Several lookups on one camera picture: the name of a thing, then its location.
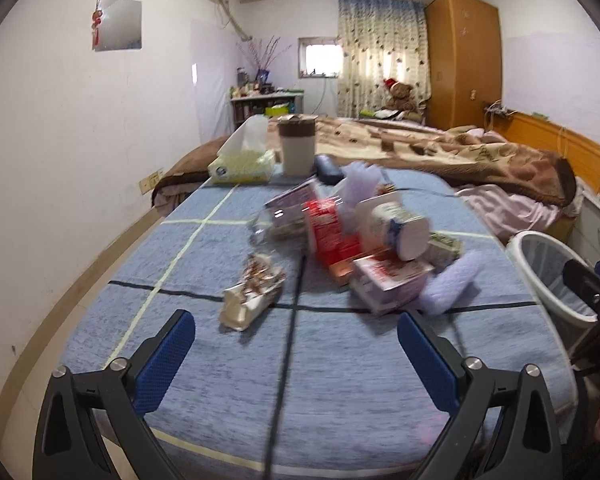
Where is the brown white snack wrapper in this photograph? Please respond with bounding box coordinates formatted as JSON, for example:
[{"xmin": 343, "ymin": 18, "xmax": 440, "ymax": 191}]
[{"xmin": 219, "ymin": 252, "xmax": 286, "ymax": 332}]

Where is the vase with branches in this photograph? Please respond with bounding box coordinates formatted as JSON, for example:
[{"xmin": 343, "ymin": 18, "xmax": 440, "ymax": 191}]
[{"xmin": 237, "ymin": 36, "xmax": 291, "ymax": 84}]

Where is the red cilostazol tablet box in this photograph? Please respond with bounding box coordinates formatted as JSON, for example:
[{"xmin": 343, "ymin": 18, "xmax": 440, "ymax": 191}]
[{"xmin": 302, "ymin": 198, "xmax": 365, "ymax": 286}]

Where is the purple drink carton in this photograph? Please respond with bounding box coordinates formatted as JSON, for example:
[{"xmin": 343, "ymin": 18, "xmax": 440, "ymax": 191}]
[{"xmin": 264, "ymin": 178, "xmax": 321, "ymax": 234}]

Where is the purple foam net sleeve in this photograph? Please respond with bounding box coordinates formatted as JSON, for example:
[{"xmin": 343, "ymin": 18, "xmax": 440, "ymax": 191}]
[{"xmin": 337, "ymin": 162, "xmax": 388, "ymax": 234}]

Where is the silver wall poster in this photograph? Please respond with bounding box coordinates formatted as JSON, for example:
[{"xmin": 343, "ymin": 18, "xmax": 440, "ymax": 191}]
[{"xmin": 92, "ymin": 0, "xmax": 143, "ymax": 52}]

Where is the beige brown travel cup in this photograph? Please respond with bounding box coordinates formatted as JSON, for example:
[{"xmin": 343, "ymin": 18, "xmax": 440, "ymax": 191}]
[{"xmin": 278, "ymin": 115, "xmax": 316, "ymax": 178}]

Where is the small window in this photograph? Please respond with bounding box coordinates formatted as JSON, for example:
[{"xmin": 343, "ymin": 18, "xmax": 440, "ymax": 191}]
[{"xmin": 298, "ymin": 37, "xmax": 343, "ymax": 79}]

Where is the yellow tissue box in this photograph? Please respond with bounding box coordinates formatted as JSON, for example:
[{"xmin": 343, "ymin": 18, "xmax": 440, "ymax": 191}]
[{"xmin": 208, "ymin": 115, "xmax": 276, "ymax": 184}]

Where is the patterned window curtain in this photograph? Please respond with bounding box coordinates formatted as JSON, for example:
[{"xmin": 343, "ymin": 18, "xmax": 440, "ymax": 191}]
[{"xmin": 337, "ymin": 0, "xmax": 431, "ymax": 117}]

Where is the brown patterned blanket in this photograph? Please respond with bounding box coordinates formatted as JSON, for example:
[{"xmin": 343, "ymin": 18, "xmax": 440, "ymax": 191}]
[{"xmin": 150, "ymin": 115, "xmax": 578, "ymax": 209}]

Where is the pink bed sheet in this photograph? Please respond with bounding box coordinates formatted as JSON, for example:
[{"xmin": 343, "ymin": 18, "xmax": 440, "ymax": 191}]
[{"xmin": 455, "ymin": 182, "xmax": 584, "ymax": 245}]

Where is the white yogurt cup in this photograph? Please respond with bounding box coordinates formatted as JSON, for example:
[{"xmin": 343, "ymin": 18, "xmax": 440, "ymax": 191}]
[{"xmin": 354, "ymin": 192, "xmax": 430, "ymax": 261}]

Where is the orange wooden wardrobe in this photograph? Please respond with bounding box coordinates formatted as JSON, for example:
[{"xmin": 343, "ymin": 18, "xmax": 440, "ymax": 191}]
[{"xmin": 425, "ymin": 0, "xmax": 503, "ymax": 130}]

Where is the brown teddy bear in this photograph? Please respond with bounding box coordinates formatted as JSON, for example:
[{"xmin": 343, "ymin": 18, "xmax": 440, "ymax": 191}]
[{"xmin": 384, "ymin": 78, "xmax": 417, "ymax": 112}]

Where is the grey drawer nightstand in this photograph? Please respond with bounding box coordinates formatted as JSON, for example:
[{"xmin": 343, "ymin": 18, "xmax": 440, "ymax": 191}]
[{"xmin": 568, "ymin": 191, "xmax": 600, "ymax": 266}]

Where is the green herbal box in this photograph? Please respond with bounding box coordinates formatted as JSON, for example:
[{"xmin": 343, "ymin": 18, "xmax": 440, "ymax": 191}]
[{"xmin": 422, "ymin": 232, "xmax": 464, "ymax": 272}]

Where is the wooden bed headboard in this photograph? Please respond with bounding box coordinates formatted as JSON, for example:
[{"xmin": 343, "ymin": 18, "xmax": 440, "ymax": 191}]
[{"xmin": 486, "ymin": 112, "xmax": 600, "ymax": 194}]

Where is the cluttered desk shelf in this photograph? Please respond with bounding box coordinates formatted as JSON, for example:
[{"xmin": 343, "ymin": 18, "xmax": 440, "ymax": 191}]
[{"xmin": 230, "ymin": 67, "xmax": 304, "ymax": 129}]

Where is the wall power socket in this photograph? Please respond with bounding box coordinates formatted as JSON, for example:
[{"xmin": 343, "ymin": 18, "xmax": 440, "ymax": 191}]
[{"xmin": 138, "ymin": 169, "xmax": 163, "ymax": 195}]

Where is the apple juice carton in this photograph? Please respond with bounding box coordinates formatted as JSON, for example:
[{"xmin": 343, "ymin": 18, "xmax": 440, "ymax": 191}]
[{"xmin": 349, "ymin": 255, "xmax": 434, "ymax": 315}]

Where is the white trash bin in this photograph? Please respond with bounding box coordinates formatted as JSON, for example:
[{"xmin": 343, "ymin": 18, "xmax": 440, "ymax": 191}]
[{"xmin": 506, "ymin": 231, "xmax": 597, "ymax": 351}]

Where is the dark blue glasses case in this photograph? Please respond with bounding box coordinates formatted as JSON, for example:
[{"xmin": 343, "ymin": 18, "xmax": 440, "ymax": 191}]
[{"xmin": 314, "ymin": 154, "xmax": 346, "ymax": 186}]

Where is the white foam roll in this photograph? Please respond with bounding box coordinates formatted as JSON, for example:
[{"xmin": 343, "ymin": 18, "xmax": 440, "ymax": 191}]
[{"xmin": 418, "ymin": 250, "xmax": 486, "ymax": 316}]

